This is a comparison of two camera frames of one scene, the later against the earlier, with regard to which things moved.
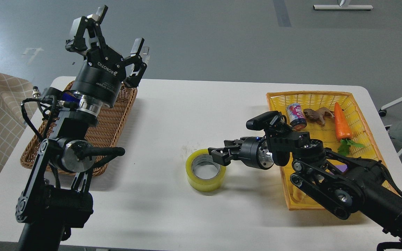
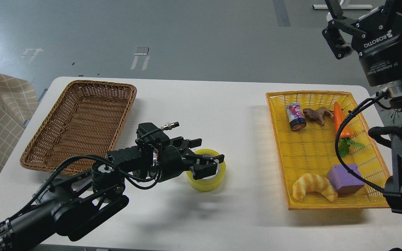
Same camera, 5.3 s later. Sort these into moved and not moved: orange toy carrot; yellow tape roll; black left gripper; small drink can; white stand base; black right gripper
Moved: black right gripper; black left gripper
Not moved: small drink can; orange toy carrot; white stand base; yellow tape roll
